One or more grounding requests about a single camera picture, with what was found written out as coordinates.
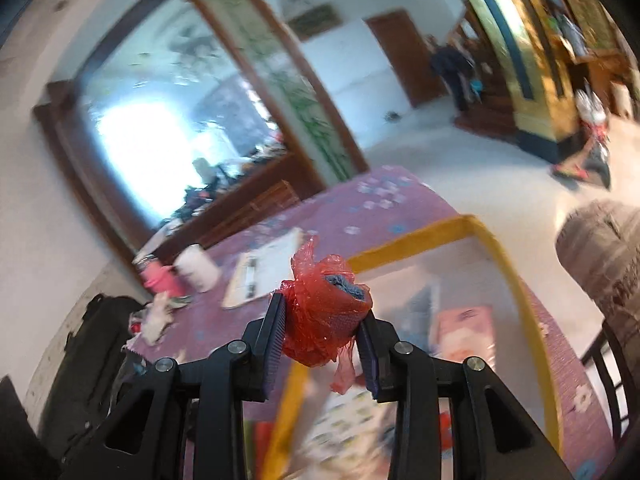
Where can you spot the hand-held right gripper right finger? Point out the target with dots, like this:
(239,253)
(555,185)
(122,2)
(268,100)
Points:
(368,360)

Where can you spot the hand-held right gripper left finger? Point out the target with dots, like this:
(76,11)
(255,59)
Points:
(272,355)

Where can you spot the red plastic bag bundle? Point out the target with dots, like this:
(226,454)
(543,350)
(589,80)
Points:
(325,320)

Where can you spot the yellow taped tray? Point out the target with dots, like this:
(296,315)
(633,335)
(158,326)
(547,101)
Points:
(400,247)

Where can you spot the open white notebook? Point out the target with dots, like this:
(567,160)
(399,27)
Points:
(260,270)

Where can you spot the black bag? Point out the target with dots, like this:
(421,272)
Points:
(85,360)

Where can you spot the white plastic cup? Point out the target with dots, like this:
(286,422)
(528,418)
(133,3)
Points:
(197,267)

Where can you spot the white work glove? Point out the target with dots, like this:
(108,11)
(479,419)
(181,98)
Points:
(152,320)

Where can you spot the pink water bottle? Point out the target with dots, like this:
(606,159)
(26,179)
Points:
(162,277)

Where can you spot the wooden sideboard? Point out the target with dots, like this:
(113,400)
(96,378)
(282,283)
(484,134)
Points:
(240,210)

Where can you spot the dark wooden chair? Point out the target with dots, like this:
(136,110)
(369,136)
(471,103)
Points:
(607,385)

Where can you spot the brown striped sofa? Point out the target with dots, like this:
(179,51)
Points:
(605,270)

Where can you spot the wood framed glass partition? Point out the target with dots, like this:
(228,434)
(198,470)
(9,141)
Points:
(175,110)

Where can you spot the blue plastic basket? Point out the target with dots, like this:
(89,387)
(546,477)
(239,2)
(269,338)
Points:
(476,89)

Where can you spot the red kids scooter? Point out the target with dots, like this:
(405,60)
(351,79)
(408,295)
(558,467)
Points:
(585,160)

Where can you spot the person in dark clothes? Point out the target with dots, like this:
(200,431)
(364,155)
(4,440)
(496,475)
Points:
(452,70)

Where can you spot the wooden door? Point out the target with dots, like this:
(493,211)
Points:
(405,55)

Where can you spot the golden pillar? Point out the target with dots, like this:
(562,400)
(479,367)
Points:
(515,60)

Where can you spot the framed wall picture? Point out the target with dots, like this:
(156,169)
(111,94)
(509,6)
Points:
(312,21)

